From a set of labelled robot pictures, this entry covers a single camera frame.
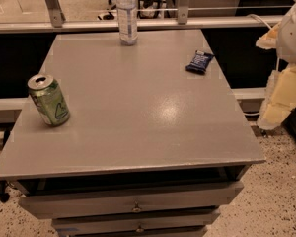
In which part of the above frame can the grey drawer cabinet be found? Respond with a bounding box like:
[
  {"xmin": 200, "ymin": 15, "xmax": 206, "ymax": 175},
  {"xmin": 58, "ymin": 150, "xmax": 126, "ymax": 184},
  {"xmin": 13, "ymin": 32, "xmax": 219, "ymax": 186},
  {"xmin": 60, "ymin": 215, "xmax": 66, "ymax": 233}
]
[{"xmin": 0, "ymin": 30, "xmax": 264, "ymax": 237}]

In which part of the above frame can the grey top drawer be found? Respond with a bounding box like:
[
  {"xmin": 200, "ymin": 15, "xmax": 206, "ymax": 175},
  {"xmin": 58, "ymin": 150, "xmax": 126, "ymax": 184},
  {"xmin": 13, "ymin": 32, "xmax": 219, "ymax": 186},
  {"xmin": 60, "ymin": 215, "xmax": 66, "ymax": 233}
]
[{"xmin": 19, "ymin": 181, "xmax": 244, "ymax": 219}]

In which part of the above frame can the white cable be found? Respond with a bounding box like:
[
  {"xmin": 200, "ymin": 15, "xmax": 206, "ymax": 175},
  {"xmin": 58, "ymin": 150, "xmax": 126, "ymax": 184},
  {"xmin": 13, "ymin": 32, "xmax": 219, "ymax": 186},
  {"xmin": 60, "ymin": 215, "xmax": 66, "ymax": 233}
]
[{"xmin": 246, "ymin": 13, "xmax": 273, "ymax": 31}]

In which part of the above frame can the clear blue-label plastic bottle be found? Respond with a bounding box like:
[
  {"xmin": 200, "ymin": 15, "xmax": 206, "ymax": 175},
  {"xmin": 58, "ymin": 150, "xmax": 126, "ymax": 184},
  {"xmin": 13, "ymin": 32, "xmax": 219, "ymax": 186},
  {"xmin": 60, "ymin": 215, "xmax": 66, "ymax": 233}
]
[{"xmin": 116, "ymin": 0, "xmax": 137, "ymax": 45}]

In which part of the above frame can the green soda can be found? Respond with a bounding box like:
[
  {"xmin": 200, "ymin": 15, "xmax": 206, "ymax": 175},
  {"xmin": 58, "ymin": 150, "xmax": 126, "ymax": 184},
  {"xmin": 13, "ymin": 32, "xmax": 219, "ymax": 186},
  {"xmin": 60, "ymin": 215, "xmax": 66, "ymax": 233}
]
[{"xmin": 28, "ymin": 74, "xmax": 70, "ymax": 126}]

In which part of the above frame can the grey metal railing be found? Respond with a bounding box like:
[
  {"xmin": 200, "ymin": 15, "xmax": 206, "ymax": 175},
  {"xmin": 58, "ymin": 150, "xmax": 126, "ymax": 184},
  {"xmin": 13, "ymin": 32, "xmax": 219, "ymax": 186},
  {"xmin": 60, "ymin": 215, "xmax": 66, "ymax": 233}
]
[{"xmin": 0, "ymin": 0, "xmax": 296, "ymax": 34}]

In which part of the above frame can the grey drawer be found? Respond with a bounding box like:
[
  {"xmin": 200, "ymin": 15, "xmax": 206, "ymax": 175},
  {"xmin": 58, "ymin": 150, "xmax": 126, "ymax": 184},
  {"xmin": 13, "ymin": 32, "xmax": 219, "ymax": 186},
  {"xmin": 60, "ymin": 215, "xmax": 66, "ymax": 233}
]
[
  {"xmin": 19, "ymin": 181, "xmax": 244, "ymax": 219},
  {"xmin": 52, "ymin": 209, "xmax": 220, "ymax": 235}
]

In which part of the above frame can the blue snack bar wrapper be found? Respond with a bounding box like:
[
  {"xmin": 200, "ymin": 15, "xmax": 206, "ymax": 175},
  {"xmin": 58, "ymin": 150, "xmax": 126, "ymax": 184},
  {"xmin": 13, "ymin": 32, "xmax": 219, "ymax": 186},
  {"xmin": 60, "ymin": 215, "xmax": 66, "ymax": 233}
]
[{"xmin": 185, "ymin": 50, "xmax": 214, "ymax": 74}]

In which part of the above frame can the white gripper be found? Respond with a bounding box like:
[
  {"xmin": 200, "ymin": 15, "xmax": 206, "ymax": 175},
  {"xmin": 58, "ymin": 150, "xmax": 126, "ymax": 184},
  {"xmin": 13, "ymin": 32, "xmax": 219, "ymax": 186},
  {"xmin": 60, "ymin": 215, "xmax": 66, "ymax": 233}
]
[{"xmin": 256, "ymin": 3, "xmax": 296, "ymax": 130}]

